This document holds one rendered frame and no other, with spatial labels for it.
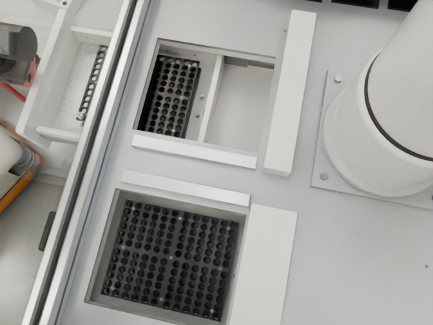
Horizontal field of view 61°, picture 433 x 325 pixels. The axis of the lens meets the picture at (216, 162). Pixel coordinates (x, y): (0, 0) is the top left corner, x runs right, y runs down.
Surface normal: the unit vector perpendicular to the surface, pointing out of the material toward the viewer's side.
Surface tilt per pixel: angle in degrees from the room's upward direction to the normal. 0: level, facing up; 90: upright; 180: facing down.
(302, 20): 0
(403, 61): 83
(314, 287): 0
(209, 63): 90
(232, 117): 0
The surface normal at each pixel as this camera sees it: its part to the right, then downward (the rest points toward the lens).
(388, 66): -0.98, -0.17
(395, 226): -0.04, -0.25
